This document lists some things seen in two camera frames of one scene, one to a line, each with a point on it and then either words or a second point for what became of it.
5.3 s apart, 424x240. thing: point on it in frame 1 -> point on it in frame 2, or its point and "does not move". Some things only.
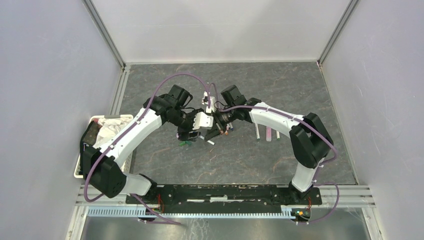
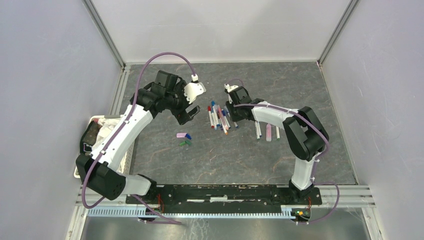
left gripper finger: (186, 135) -> (187, 115)
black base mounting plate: (214, 199) does not move
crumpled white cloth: (109, 125) does not move
